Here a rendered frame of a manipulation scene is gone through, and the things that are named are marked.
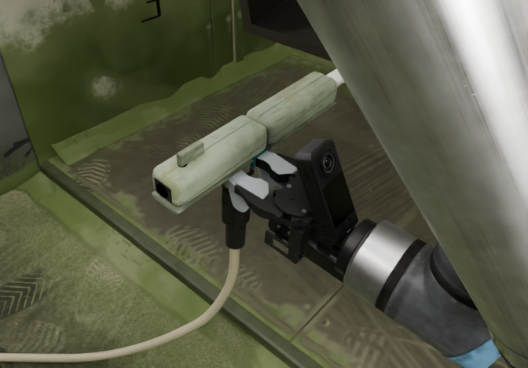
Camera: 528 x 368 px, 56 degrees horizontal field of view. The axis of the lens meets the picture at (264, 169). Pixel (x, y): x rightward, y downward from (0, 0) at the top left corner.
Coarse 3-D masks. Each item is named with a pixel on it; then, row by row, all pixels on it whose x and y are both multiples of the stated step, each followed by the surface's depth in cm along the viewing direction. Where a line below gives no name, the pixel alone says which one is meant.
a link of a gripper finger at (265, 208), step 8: (240, 192) 59; (248, 192) 59; (248, 200) 58; (256, 200) 58; (264, 200) 58; (272, 200) 58; (256, 208) 58; (264, 208) 57; (272, 208) 57; (264, 216) 58; (272, 216) 57; (280, 216) 58
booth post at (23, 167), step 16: (0, 64) 122; (0, 80) 123; (0, 96) 125; (0, 112) 126; (16, 112) 130; (0, 128) 128; (16, 128) 132; (0, 144) 130; (16, 144) 133; (0, 160) 132; (16, 160) 135; (32, 160) 139; (0, 176) 133; (16, 176) 137; (32, 176) 141; (0, 192) 135
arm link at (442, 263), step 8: (440, 248) 47; (432, 256) 49; (440, 256) 47; (432, 264) 48; (440, 264) 47; (448, 264) 46; (432, 272) 48; (440, 272) 47; (448, 272) 46; (440, 280) 47; (448, 280) 46; (456, 280) 45; (448, 288) 46; (456, 288) 46; (464, 288) 45; (456, 296) 46; (464, 296) 45; (464, 304) 46; (472, 304) 45
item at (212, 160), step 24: (312, 72) 71; (336, 72) 73; (288, 96) 66; (312, 96) 67; (240, 120) 62; (264, 120) 62; (288, 120) 64; (192, 144) 55; (216, 144) 58; (240, 144) 58; (264, 144) 62; (168, 168) 54; (192, 168) 54; (216, 168) 56; (240, 168) 61; (168, 192) 54; (192, 192) 55; (240, 216) 68; (240, 240) 72
